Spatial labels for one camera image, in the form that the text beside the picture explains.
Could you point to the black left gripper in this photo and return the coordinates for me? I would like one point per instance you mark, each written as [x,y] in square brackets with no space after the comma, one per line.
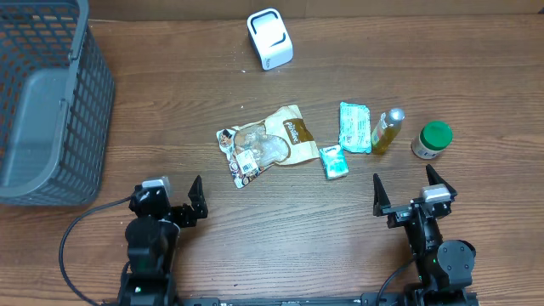
[189,218]

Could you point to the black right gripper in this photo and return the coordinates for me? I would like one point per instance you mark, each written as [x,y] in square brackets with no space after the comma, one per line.
[410,211]

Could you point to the green lid labelled jar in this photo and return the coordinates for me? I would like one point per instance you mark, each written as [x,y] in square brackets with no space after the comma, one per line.
[432,140]

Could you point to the yellow liquid bottle silver cap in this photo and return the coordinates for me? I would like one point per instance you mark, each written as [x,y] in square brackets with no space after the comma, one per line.
[386,130]

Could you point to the teal tissue pack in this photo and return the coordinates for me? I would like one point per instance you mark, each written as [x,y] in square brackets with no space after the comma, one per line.
[334,162]

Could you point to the teal wet wipes pack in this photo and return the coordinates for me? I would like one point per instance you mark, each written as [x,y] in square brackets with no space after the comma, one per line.
[355,128]

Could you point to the brown snack bag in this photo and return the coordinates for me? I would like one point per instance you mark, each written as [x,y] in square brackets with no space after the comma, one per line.
[280,139]

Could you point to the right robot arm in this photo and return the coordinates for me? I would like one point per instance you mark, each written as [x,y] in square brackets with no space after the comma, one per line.
[444,267]

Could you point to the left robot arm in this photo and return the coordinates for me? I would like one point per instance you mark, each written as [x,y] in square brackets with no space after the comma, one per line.
[152,239]

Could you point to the white barcode scanner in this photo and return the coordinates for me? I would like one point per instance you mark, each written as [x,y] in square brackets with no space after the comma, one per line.
[269,38]

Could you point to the dark grey plastic basket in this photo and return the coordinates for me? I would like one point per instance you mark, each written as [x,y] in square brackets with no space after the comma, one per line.
[57,96]

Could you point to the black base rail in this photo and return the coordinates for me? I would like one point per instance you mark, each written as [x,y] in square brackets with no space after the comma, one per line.
[366,299]

